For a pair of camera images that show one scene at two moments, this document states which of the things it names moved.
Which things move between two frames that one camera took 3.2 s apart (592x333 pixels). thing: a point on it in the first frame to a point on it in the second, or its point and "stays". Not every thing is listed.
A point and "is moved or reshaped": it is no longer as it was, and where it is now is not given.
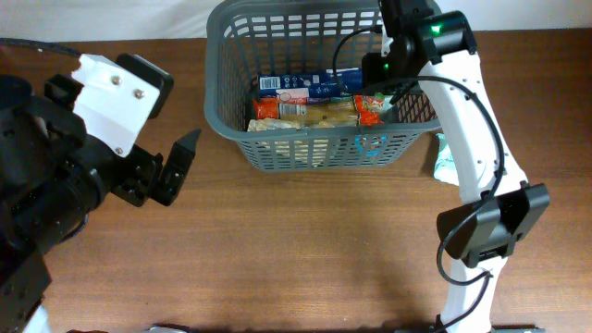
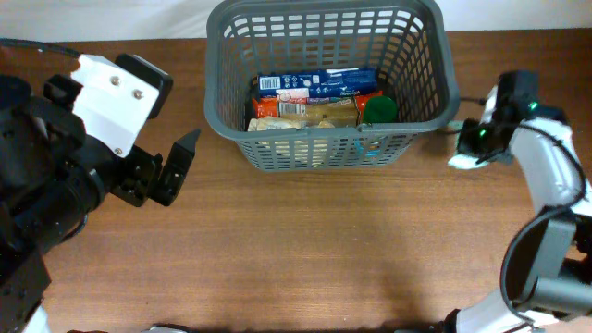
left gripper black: x=139 y=182 stays
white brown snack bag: x=295 y=153 stays
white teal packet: x=445 y=167 is moved or reshaped
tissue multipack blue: x=346 y=82 stays
